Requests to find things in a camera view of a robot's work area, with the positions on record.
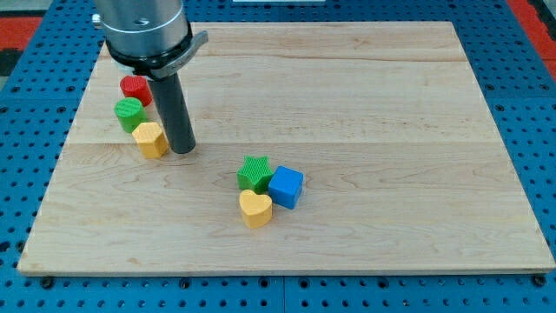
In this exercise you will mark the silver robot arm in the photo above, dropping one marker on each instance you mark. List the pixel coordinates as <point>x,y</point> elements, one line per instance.
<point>150,38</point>

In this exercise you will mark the green star block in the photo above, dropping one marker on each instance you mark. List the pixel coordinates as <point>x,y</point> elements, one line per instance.
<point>255,174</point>

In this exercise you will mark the blue cube block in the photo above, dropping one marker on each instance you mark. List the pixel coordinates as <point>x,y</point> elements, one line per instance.
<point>285,187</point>

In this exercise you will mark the yellow heart block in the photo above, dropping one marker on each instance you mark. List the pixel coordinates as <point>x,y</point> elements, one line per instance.
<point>256,209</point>

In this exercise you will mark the light wooden board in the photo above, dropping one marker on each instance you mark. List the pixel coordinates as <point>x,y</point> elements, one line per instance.
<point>405,172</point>

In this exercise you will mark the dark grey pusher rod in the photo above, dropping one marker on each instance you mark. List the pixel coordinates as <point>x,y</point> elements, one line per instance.
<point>172,109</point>

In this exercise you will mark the yellow hexagon block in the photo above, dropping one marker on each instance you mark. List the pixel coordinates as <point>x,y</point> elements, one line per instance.
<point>151,140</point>

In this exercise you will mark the green cylinder block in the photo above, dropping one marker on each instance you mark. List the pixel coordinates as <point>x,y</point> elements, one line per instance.
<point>130,113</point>

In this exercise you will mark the red cylinder block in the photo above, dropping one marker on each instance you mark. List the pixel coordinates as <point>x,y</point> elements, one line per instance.
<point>136,87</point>

